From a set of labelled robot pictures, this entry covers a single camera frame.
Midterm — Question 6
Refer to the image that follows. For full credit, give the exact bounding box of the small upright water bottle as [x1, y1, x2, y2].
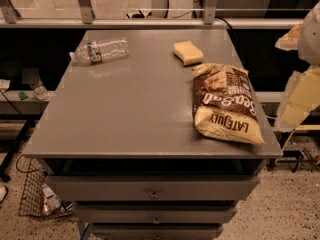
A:
[31, 80, 49, 100]

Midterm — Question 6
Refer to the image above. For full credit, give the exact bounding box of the bottle inside wire basket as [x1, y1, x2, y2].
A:
[41, 183, 61, 215]

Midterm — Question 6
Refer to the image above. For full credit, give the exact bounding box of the green small object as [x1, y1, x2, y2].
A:
[18, 91, 28, 100]

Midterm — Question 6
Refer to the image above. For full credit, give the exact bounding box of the clear plastic water bottle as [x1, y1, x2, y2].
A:
[69, 37, 129, 65]

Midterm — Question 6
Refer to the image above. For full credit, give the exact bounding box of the wire mesh basket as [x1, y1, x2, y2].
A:
[18, 159, 73, 221]

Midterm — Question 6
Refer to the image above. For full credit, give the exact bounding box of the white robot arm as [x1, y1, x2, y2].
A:
[275, 3, 320, 131]

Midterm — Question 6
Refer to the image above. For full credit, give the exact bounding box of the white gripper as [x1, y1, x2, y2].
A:
[277, 65, 320, 128]

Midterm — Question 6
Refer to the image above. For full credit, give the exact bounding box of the yellow sponge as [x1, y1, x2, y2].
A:
[173, 41, 203, 66]

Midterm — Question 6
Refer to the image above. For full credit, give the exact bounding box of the yellow metal stand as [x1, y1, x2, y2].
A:
[274, 124, 320, 165]

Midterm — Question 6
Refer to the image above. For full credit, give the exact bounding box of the brown chip bag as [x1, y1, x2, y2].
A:
[193, 63, 264, 144]

